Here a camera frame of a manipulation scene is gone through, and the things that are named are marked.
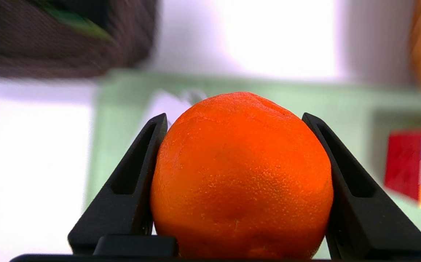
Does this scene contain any colourful puzzle cube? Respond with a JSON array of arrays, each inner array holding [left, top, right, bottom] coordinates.
[[384, 127, 421, 211]]

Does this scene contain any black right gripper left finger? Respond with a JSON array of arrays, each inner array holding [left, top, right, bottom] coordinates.
[[68, 113, 179, 256]]

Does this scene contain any orange fruit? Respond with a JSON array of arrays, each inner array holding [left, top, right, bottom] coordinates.
[[150, 91, 334, 259]]

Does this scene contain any light green plastic tray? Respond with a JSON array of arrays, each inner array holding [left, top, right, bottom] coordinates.
[[87, 71, 421, 259]]

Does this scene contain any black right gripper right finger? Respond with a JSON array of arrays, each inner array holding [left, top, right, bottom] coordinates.
[[302, 112, 421, 259]]

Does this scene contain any dark brown wicker basket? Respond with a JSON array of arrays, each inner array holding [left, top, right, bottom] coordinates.
[[0, 0, 159, 79]]

